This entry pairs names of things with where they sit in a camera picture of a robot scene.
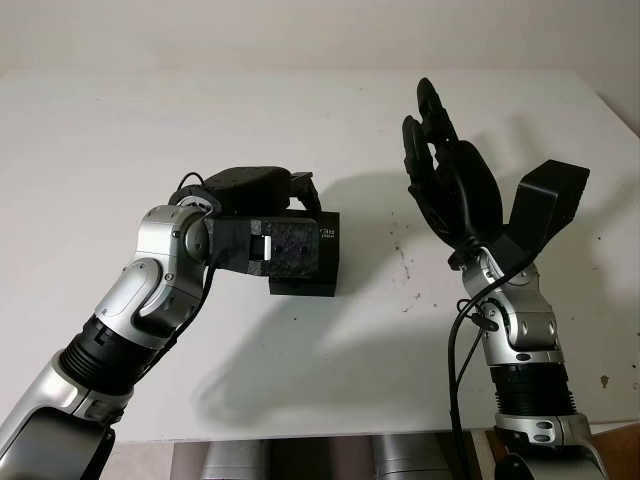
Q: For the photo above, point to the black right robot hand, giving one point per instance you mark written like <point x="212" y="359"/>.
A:
<point x="465" y="195"/>

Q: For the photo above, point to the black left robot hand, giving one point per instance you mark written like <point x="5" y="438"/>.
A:
<point x="250" y="187"/>

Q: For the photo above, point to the grey robot leg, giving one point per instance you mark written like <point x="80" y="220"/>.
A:
<point x="407" y="457"/>
<point x="237" y="460"/>

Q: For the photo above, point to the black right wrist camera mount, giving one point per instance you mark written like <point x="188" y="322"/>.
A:
<point x="550" y="200"/>

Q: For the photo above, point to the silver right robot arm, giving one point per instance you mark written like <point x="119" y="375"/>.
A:
<point x="525" y="340"/>

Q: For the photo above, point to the black RealSense box lid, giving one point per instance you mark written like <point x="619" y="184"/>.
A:
<point x="329" y="255"/>

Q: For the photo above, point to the black open box base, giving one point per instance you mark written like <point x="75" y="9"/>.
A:
<point x="300" y="291"/>

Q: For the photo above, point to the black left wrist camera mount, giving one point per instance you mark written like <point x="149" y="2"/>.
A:
<point x="285" y="245"/>

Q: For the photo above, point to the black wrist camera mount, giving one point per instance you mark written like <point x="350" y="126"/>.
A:
<point x="285" y="245"/>
<point x="550" y="200"/>

